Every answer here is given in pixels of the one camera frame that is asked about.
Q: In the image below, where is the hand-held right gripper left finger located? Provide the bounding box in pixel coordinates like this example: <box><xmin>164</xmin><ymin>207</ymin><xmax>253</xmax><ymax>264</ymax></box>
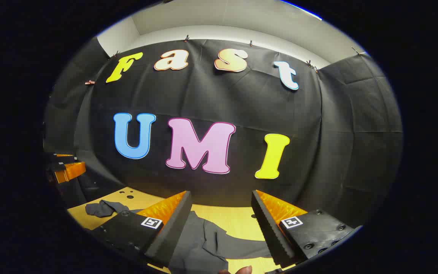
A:
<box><xmin>91</xmin><ymin>190</ymin><xmax>193</xmax><ymax>268</ymax></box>

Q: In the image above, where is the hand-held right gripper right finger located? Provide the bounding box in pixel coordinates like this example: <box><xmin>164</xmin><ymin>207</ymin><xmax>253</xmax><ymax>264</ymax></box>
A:
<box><xmin>251</xmin><ymin>189</ymin><xmax>357</xmax><ymax>269</ymax></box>

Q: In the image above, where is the grey shirt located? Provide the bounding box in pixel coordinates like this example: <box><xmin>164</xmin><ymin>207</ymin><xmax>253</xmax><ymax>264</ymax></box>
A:
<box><xmin>85</xmin><ymin>200</ymin><xmax>280</xmax><ymax>274</ymax></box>

